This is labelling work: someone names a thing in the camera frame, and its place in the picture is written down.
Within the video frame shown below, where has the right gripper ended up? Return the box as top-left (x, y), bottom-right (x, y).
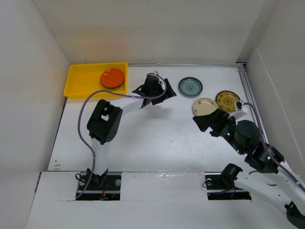
top-left (192, 107), bottom-right (244, 154)

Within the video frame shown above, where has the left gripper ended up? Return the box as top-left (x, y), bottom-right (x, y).
top-left (150, 79), bottom-right (175, 104)

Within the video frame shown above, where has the blue patterned plate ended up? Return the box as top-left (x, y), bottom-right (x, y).
top-left (178, 77), bottom-right (203, 98)

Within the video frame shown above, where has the yellow brown plate front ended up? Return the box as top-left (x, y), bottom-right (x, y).
top-left (101, 83), bottom-right (124, 90)

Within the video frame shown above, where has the yellow brown plate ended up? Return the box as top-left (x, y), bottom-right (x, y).
top-left (215, 91), bottom-right (240, 113)
top-left (101, 83), bottom-right (124, 90)

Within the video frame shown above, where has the orange plate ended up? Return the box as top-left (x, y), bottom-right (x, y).
top-left (100, 68), bottom-right (125, 83)

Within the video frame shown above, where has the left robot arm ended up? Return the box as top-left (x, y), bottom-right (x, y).
top-left (86, 74), bottom-right (176, 189)

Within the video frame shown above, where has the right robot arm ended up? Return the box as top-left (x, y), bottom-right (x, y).
top-left (193, 109), bottom-right (305, 229)

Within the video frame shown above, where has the yellow plastic bin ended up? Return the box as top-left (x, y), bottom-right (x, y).
top-left (63, 62), bottom-right (128, 99)

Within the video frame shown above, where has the cream floral plate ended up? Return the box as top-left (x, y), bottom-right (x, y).
top-left (192, 97), bottom-right (219, 116)

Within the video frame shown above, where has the yellow brown plate right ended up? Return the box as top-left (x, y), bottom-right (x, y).
top-left (215, 91), bottom-right (240, 113)

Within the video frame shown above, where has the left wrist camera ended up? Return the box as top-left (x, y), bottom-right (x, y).
top-left (142, 73), bottom-right (163, 95)

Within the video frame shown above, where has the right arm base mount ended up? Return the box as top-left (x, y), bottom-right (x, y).
top-left (202, 172), bottom-right (252, 200)

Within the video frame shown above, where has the aluminium rail right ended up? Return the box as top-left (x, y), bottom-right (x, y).
top-left (235, 62), bottom-right (262, 124)

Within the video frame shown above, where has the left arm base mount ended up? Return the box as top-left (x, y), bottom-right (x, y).
top-left (75, 168), bottom-right (122, 201)

